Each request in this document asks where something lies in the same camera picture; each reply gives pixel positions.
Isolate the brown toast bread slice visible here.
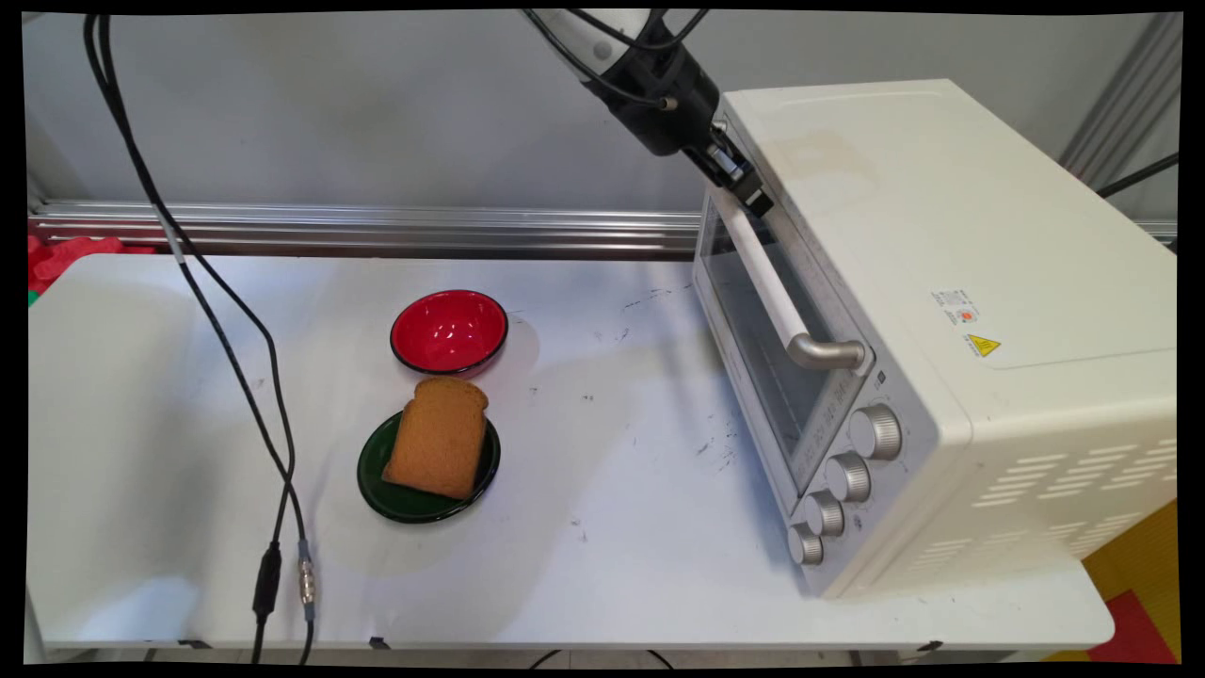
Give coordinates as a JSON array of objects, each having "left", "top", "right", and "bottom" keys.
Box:
[{"left": 381, "top": 376, "right": 490, "bottom": 500}]

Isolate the cream toaster oven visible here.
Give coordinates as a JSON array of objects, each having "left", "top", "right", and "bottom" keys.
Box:
[{"left": 692, "top": 78, "right": 1178, "bottom": 601}]

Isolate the dark green plate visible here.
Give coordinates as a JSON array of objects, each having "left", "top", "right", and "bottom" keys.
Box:
[{"left": 357, "top": 410, "right": 502, "bottom": 525}]

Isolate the thin black cable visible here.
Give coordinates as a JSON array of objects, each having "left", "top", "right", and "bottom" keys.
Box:
[{"left": 1097, "top": 151, "right": 1180, "bottom": 199}]

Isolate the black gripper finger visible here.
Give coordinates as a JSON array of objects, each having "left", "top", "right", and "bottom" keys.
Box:
[
  {"left": 684, "top": 141, "right": 745, "bottom": 201},
  {"left": 711, "top": 127, "right": 776, "bottom": 218}
]

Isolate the white label sticker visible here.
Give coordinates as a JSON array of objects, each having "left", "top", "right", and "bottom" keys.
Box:
[{"left": 932, "top": 287, "right": 980, "bottom": 328}]

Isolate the small silver oven knob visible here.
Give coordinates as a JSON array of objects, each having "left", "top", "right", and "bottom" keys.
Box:
[{"left": 787, "top": 524, "right": 826, "bottom": 566}]

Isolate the glass oven door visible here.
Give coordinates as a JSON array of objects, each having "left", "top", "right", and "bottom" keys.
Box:
[{"left": 692, "top": 184, "right": 876, "bottom": 500}]

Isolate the aluminium frame rail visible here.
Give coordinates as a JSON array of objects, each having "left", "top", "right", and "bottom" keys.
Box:
[{"left": 28, "top": 200, "right": 702, "bottom": 260}]

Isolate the black cable with black plug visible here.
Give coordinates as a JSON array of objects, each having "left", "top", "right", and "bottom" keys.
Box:
[{"left": 83, "top": 13, "right": 297, "bottom": 665}]

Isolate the black cable with metal connector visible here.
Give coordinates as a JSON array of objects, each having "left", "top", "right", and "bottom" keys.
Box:
[{"left": 83, "top": 13, "right": 317, "bottom": 665}]

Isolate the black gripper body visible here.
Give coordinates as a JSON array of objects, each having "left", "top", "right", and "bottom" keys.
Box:
[{"left": 602, "top": 42, "right": 731, "bottom": 161}]

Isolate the red bowl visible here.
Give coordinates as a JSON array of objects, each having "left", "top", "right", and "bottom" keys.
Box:
[{"left": 390, "top": 289, "right": 510, "bottom": 376}]

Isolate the red cloth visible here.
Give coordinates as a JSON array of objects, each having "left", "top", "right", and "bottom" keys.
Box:
[{"left": 28, "top": 235, "right": 156, "bottom": 295}]

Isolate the white metal door handle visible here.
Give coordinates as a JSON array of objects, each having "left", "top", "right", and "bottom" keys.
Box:
[{"left": 720, "top": 202, "right": 867, "bottom": 371}]

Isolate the red floor mat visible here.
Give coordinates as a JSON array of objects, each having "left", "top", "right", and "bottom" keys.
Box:
[{"left": 1087, "top": 591, "right": 1178, "bottom": 663}]

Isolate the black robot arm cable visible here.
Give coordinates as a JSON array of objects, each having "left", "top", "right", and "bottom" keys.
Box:
[
  {"left": 522, "top": 9, "right": 681, "bottom": 112},
  {"left": 565, "top": 9, "right": 712, "bottom": 53}
]

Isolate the yellow floor mat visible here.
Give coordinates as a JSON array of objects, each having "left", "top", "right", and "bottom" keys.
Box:
[{"left": 1045, "top": 499, "right": 1180, "bottom": 660}]

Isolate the large silver oven knob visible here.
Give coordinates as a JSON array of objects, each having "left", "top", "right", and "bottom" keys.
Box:
[{"left": 849, "top": 405, "right": 903, "bottom": 460}]

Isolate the aluminium frame post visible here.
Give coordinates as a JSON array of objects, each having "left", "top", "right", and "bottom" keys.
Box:
[{"left": 1059, "top": 14, "right": 1182, "bottom": 189}]

